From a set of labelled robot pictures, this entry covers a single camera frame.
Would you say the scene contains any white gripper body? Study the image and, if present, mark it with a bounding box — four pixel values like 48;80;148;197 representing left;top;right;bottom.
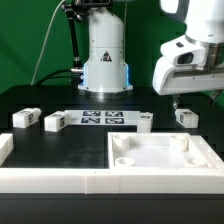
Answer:
152;57;224;95

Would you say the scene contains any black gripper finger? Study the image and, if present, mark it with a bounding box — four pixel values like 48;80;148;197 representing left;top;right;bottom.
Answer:
209;89;224;104
172;94;180;110

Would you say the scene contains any white square tabletop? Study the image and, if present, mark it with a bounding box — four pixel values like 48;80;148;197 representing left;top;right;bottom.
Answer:
108;132;224;170

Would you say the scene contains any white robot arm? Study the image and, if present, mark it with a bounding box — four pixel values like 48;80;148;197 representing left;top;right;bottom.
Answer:
74;0;224;100

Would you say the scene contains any white marker tag sheet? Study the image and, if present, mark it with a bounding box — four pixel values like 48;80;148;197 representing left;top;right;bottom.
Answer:
68;110;140;126

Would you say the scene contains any white U-shaped obstacle fence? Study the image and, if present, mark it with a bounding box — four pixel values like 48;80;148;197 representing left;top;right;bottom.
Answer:
0;134;224;194

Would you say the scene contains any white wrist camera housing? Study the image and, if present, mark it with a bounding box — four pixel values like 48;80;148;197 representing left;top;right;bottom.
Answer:
160;35;206;66

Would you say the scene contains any black camera stand pole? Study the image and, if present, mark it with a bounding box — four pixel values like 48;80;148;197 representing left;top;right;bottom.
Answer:
62;3;83;77

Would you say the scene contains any black cable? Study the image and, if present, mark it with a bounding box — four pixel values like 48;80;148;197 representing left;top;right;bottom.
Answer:
34;68;84;87

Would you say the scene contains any grey cable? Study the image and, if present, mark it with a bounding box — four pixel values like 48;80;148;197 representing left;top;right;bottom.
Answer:
30;0;68;86

